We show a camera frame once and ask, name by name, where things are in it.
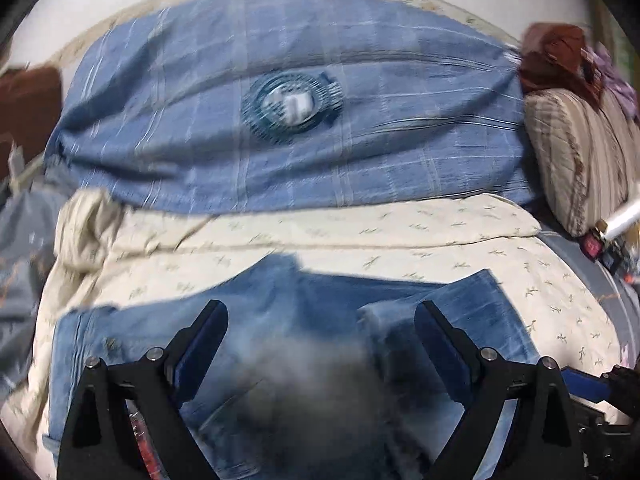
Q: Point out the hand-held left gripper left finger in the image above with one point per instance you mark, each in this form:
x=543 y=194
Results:
x=197 y=355

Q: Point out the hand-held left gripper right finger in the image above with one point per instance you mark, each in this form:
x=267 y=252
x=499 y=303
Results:
x=440 y=350

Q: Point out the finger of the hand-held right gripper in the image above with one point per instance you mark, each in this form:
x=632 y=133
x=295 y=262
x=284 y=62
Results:
x=585 y=385

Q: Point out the light blue denim pants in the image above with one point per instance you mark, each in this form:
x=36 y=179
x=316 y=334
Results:
x=310 y=310

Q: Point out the cream leaf-print quilt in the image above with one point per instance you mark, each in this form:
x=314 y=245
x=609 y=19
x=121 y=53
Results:
x=450 y=245

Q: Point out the small red box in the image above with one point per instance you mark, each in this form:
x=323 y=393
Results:
x=592 y=246

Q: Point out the white cylinder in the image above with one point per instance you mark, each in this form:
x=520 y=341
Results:
x=622 y=220

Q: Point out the grey star-print cloth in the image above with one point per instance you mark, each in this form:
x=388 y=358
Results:
x=25 y=260

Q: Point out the striped beige pillow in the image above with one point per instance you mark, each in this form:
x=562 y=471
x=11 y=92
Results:
x=575 y=150

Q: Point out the blue plaid blanket with emblem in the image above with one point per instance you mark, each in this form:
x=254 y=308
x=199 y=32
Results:
x=200 y=110

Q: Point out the white charger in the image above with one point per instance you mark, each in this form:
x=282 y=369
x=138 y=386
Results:
x=16 y=162

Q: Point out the brown headboard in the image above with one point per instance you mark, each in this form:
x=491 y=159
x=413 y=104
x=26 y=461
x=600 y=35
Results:
x=30 y=120

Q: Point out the purple cloth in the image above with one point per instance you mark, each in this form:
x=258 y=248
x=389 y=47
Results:
x=617 y=87

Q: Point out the brown cloth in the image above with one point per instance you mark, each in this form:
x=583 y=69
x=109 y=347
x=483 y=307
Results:
x=555 y=55

